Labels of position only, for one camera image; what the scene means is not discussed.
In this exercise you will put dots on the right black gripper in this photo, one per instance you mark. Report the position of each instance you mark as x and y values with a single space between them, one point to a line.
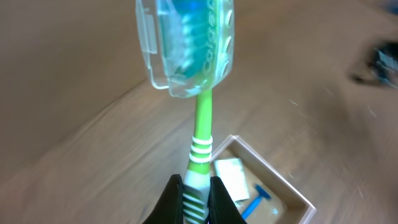
380 61

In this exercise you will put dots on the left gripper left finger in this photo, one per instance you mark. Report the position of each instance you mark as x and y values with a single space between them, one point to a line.
169 207

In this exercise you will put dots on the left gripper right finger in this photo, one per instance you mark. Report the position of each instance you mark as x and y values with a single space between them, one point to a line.
222 209

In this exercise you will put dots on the green white soap bar packet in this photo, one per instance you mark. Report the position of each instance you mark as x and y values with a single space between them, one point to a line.
231 172

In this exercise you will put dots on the blue disposable razor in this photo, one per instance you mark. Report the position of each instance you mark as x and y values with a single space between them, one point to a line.
261 194

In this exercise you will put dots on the green white toothbrush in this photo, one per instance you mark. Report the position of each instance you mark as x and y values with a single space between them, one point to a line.
188 49

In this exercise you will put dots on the white open cardboard box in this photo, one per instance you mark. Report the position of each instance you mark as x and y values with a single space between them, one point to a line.
286 206

